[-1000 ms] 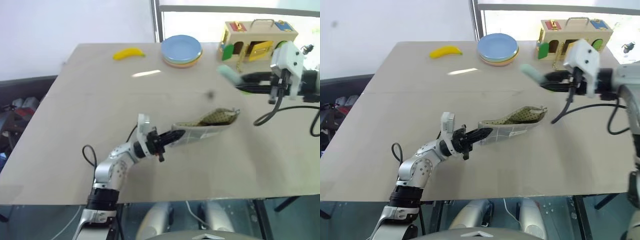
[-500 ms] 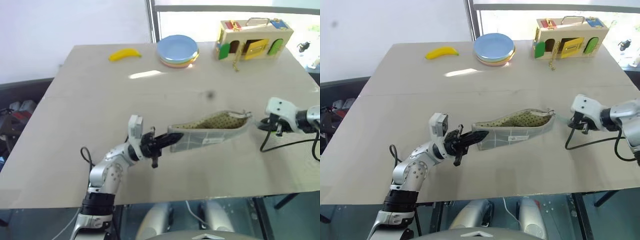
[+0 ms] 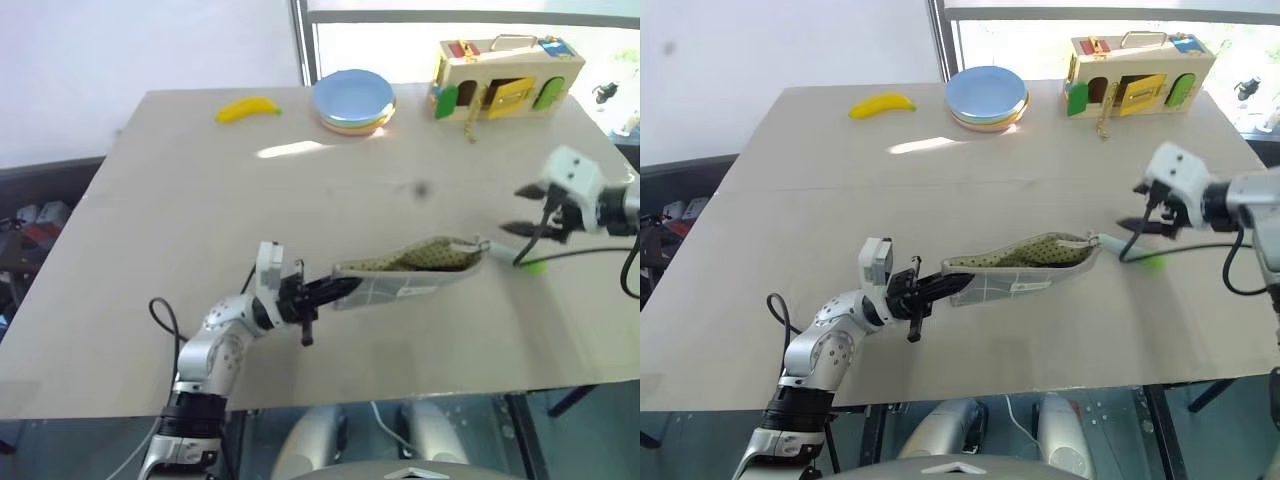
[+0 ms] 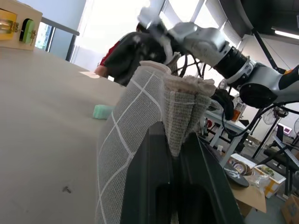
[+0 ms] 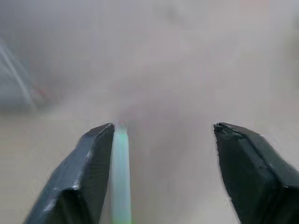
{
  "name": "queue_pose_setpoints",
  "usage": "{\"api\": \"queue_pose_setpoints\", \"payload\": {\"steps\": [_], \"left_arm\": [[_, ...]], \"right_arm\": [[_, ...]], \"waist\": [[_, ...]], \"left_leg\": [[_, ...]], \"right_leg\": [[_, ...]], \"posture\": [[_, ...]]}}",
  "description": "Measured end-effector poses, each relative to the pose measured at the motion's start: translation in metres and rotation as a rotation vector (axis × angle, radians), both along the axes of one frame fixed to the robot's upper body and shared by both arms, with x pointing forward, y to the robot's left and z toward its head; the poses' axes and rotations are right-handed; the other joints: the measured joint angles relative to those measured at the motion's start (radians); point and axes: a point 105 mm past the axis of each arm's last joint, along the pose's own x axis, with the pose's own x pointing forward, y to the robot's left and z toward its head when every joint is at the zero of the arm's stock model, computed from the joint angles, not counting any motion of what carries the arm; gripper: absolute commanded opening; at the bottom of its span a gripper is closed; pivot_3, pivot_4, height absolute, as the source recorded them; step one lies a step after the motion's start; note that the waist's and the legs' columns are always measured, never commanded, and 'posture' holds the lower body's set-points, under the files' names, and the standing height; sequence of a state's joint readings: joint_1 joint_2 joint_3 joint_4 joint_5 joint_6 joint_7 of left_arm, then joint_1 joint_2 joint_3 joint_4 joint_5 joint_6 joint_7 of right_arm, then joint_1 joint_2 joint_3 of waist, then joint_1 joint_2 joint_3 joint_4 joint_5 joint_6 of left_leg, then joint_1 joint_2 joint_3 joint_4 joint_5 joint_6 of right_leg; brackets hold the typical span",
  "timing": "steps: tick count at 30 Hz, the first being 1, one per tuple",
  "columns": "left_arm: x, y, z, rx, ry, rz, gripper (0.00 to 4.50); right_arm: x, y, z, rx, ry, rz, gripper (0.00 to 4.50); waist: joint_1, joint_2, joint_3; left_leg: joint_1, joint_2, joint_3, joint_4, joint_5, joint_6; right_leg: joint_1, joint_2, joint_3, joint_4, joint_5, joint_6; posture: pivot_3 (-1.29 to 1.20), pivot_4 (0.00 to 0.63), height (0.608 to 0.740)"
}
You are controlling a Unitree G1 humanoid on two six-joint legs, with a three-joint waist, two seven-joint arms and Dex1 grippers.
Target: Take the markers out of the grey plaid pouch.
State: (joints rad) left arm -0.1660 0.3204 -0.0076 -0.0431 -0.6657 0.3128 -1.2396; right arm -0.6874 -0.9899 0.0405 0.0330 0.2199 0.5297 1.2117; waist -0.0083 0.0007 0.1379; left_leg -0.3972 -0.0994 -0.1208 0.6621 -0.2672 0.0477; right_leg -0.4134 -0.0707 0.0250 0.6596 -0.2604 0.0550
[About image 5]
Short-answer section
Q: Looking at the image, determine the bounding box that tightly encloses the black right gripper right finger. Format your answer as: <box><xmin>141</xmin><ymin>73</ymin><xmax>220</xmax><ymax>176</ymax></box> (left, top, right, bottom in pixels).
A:
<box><xmin>213</xmin><ymin>122</ymin><xmax>299</xmax><ymax>224</ymax></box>

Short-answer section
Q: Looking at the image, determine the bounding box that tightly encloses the grey checked fabric pouch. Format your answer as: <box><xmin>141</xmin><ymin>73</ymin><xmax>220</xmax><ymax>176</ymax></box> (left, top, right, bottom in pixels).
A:
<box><xmin>0</xmin><ymin>42</ymin><xmax>56</xmax><ymax>112</ymax></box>

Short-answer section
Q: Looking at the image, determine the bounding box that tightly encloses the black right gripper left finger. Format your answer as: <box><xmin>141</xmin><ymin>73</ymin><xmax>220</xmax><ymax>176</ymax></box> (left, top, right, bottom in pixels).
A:
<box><xmin>23</xmin><ymin>123</ymin><xmax>115</xmax><ymax>224</ymax></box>

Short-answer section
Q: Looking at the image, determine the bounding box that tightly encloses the green plastic tube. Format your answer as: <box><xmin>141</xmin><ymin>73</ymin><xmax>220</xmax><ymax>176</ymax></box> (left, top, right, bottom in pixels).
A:
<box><xmin>110</xmin><ymin>119</ymin><xmax>133</xmax><ymax>224</ymax></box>

